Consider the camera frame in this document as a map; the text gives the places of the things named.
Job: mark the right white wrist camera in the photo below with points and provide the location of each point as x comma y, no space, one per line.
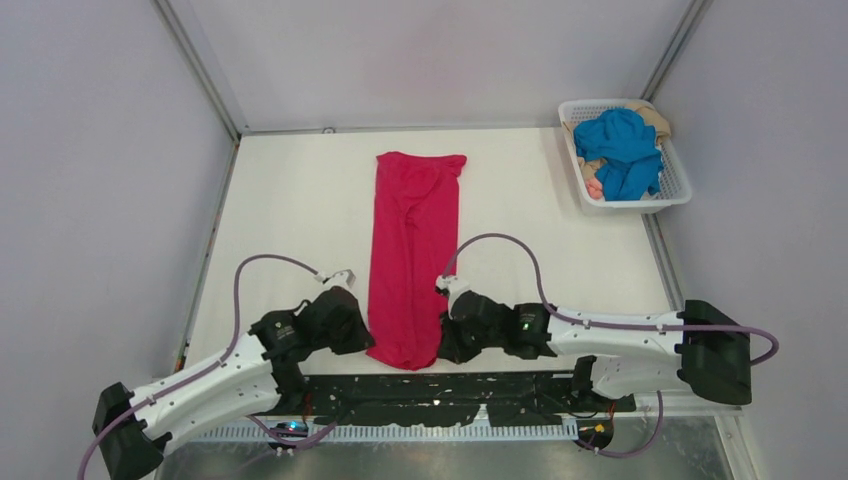
451,287

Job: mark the salmon pink t shirt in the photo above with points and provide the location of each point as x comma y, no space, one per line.
594,188

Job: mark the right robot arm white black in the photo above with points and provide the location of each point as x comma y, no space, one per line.
697,349

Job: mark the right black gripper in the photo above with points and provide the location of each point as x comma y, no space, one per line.
452,348

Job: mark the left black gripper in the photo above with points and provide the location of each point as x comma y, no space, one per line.
360,339

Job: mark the beige t shirt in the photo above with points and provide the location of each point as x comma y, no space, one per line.
574,113

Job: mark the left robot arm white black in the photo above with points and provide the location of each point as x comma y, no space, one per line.
137,428

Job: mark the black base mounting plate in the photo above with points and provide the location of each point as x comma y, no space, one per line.
529,398

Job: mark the white slotted cable duct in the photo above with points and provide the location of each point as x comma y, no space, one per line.
477,431

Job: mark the blue t shirt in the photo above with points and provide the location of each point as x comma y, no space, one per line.
627,145

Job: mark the white plastic basket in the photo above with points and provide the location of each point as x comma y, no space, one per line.
675,188

